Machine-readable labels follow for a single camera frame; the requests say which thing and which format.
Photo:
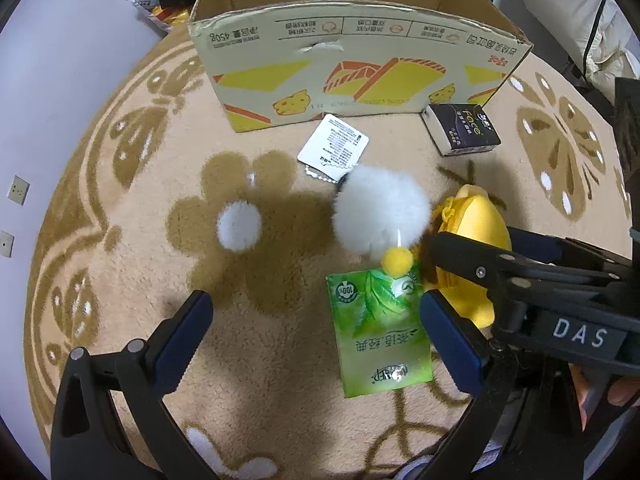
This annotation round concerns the white wall socket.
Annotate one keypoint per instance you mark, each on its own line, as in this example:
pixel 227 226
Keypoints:
pixel 5 244
pixel 17 190

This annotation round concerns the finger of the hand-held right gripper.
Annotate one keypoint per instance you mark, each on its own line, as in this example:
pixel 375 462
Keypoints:
pixel 465 260
pixel 555 247

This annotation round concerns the green tea packet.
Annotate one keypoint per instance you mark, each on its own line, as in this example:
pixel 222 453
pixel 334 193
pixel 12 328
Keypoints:
pixel 380 340

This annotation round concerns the cream hanging duvet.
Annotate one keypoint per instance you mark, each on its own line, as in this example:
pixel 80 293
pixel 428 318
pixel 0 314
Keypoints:
pixel 585 20

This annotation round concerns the printed cardboard box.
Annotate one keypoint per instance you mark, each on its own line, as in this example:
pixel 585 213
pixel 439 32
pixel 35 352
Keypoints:
pixel 360 75

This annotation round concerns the person's right hand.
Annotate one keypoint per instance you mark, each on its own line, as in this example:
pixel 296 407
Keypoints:
pixel 625 392

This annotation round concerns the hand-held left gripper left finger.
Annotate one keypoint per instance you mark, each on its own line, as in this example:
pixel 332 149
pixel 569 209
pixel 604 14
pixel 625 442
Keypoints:
pixel 182 342

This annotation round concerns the black tissue pack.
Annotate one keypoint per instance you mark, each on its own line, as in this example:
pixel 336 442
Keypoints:
pixel 462 127

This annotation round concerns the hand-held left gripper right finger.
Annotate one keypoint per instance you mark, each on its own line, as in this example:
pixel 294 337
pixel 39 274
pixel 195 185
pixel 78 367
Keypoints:
pixel 447 345

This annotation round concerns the yellow plush toy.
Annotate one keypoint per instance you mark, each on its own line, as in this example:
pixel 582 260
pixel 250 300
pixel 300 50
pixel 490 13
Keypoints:
pixel 475 215

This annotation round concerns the pile of snack packets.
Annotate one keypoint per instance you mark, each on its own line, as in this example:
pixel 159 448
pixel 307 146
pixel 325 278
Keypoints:
pixel 160 7

